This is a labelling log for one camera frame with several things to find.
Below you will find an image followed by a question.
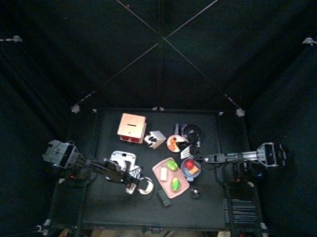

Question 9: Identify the pink rectangular plate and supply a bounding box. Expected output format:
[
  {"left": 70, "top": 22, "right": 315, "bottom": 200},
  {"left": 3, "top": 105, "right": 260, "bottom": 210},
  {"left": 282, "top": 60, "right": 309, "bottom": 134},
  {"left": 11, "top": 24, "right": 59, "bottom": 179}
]
[{"left": 151, "top": 156, "right": 192, "bottom": 200}]

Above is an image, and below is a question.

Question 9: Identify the orange and white toy bowl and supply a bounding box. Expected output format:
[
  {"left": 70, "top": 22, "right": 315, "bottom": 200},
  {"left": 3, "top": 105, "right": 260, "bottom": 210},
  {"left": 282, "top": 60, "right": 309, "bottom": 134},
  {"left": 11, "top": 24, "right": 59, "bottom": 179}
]
[{"left": 166, "top": 134, "right": 192, "bottom": 154}]

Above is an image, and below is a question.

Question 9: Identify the blue toy bowl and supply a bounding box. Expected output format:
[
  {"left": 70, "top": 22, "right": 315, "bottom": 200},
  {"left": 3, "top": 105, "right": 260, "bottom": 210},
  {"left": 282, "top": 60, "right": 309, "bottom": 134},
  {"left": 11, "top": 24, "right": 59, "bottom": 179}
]
[{"left": 179, "top": 157, "right": 204, "bottom": 182}]

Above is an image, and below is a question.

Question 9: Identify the white toy appliance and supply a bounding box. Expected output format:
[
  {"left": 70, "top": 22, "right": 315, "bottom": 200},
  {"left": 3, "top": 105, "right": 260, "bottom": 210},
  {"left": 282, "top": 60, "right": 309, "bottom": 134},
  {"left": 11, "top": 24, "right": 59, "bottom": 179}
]
[{"left": 109, "top": 150, "right": 138, "bottom": 170}]

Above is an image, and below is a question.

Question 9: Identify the green toy vegetable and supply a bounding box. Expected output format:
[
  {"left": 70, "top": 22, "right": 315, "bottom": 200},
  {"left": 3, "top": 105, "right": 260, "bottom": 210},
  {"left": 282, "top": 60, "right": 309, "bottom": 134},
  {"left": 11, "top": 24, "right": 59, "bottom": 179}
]
[
  {"left": 165, "top": 159, "right": 179, "bottom": 172},
  {"left": 170, "top": 177, "right": 182, "bottom": 193}
]

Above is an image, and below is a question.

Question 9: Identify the black toy pot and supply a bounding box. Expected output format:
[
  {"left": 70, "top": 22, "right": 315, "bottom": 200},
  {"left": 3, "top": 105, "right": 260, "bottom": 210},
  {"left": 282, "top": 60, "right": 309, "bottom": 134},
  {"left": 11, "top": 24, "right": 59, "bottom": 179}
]
[{"left": 179, "top": 123, "right": 206, "bottom": 146}]

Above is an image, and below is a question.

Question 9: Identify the dark green rectangular block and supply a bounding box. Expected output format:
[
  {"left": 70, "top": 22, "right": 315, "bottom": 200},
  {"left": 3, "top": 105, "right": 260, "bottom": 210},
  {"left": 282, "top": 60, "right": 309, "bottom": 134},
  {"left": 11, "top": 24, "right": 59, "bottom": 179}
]
[{"left": 158, "top": 189, "right": 173, "bottom": 207}]

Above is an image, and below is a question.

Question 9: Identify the small white toy cube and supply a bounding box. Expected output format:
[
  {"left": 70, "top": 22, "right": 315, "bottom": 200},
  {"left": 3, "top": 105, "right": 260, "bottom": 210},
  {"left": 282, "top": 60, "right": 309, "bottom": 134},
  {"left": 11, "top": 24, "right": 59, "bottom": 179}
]
[{"left": 143, "top": 130, "right": 167, "bottom": 150}]

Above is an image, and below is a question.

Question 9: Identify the wooden toy toaster box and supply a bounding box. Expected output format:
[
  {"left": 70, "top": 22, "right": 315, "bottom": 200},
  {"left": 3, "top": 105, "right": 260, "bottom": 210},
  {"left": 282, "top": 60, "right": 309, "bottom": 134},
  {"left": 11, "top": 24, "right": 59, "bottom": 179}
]
[{"left": 117, "top": 112, "right": 149, "bottom": 144}]

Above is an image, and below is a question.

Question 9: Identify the white toy ring cup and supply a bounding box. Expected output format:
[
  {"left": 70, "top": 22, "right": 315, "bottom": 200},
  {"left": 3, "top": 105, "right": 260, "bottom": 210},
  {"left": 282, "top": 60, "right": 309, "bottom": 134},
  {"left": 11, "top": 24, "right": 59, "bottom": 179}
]
[{"left": 138, "top": 177, "right": 157, "bottom": 196}]

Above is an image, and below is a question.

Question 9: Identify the thin diagonal cord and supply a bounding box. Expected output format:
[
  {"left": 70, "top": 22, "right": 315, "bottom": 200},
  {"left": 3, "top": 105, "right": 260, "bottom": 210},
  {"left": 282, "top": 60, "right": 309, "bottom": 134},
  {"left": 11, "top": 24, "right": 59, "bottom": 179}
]
[
  {"left": 114, "top": 0, "right": 242, "bottom": 109},
  {"left": 75, "top": 0, "right": 221, "bottom": 106}
]

